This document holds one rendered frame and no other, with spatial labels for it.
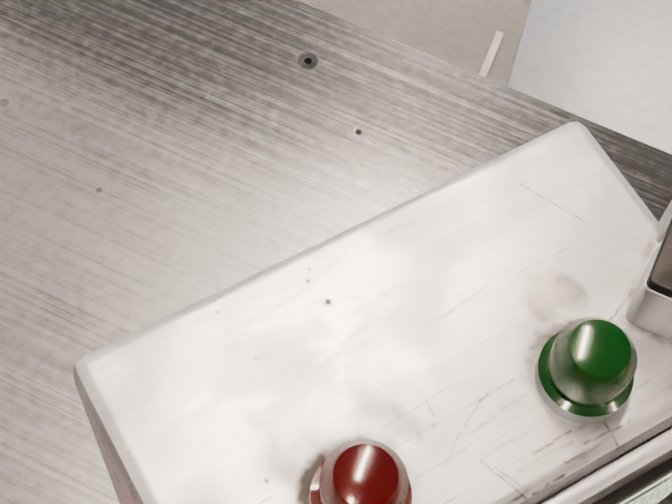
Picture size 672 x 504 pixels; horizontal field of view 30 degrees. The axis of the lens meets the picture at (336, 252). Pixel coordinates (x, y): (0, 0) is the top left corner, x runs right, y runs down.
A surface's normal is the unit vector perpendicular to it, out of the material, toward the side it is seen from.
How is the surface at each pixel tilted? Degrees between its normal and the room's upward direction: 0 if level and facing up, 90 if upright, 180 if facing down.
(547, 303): 0
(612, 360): 14
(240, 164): 0
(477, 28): 0
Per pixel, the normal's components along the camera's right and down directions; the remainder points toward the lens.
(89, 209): 0.05, -0.46
